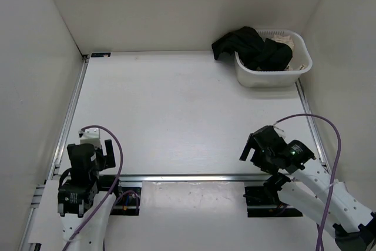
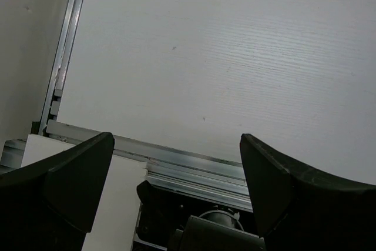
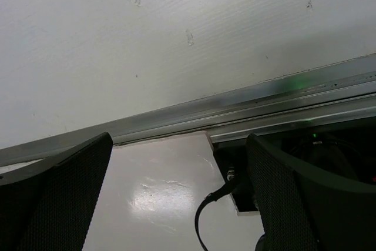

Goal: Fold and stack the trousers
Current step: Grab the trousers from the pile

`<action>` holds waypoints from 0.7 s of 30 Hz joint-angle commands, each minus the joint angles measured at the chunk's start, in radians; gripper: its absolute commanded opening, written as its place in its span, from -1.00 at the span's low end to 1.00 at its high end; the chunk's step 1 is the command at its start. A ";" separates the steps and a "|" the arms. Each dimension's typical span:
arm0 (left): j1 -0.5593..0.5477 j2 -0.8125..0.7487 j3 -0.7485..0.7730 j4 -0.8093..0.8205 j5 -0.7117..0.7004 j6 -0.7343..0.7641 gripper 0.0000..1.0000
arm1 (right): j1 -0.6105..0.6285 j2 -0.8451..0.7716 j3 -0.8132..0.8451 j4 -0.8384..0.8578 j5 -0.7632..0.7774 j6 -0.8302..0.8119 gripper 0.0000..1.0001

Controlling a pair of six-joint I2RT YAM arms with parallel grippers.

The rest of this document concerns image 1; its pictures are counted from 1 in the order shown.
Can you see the aluminium frame rail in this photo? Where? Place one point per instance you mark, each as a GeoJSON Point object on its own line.
{"type": "Point", "coordinates": [195, 178]}

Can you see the beige trousers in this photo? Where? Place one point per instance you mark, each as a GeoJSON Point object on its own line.
{"type": "Point", "coordinates": [276, 55]}

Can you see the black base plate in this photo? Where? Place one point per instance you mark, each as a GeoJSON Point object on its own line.
{"type": "Point", "coordinates": [127, 201]}
{"type": "Point", "coordinates": [262, 200]}

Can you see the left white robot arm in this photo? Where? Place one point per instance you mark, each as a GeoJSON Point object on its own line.
{"type": "Point", "coordinates": [85, 198]}

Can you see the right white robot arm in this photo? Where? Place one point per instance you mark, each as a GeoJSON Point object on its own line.
{"type": "Point", "coordinates": [298, 179]}

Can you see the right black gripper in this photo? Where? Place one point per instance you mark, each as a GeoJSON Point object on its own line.
{"type": "Point", "coordinates": [269, 168]}

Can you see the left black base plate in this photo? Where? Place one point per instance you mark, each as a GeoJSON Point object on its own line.
{"type": "Point", "coordinates": [127, 201]}

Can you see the white plastic basket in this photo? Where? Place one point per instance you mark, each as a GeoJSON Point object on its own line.
{"type": "Point", "coordinates": [262, 79]}

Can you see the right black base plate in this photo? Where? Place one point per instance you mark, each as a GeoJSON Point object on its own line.
{"type": "Point", "coordinates": [262, 200]}

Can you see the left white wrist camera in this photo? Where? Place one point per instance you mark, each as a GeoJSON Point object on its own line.
{"type": "Point", "coordinates": [90, 136]}

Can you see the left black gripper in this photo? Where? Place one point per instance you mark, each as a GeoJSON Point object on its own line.
{"type": "Point", "coordinates": [108, 160]}

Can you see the black trousers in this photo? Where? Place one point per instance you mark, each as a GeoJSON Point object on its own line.
{"type": "Point", "coordinates": [245, 41]}

